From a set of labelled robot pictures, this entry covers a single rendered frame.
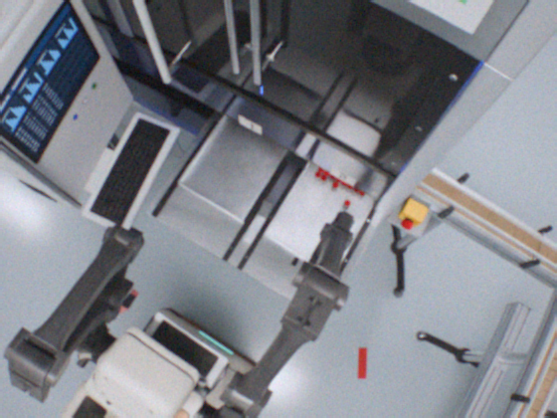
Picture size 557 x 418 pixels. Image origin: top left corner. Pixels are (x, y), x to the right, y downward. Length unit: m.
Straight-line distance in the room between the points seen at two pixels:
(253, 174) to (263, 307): 0.97
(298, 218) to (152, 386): 0.79
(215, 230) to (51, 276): 1.34
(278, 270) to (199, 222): 0.31
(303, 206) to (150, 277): 1.15
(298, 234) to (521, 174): 1.74
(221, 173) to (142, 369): 0.79
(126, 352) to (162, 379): 0.10
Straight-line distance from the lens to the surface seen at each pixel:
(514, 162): 2.97
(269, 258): 1.55
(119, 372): 1.08
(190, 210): 1.61
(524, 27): 0.73
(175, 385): 1.08
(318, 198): 1.60
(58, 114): 1.49
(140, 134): 1.80
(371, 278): 2.48
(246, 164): 1.63
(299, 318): 0.88
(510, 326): 2.12
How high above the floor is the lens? 2.41
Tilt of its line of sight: 75 degrees down
